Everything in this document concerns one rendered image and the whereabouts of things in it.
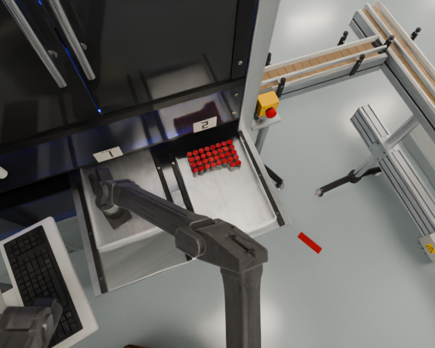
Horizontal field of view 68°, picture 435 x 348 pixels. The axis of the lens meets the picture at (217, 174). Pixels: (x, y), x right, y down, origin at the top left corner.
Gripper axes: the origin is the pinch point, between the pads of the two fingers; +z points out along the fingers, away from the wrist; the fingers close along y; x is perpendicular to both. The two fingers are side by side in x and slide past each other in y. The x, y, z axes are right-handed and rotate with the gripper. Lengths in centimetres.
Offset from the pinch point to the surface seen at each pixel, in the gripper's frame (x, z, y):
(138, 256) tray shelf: 2.1, 4.2, -13.1
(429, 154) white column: -182, 77, -49
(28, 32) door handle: -6, -65, 13
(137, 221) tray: -3.7, 4.1, -2.8
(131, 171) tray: -11.5, 4.4, 15.2
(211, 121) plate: -42.8, -10.7, 8.7
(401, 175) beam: -121, 36, -46
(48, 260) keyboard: 28.3, 9.9, 4.7
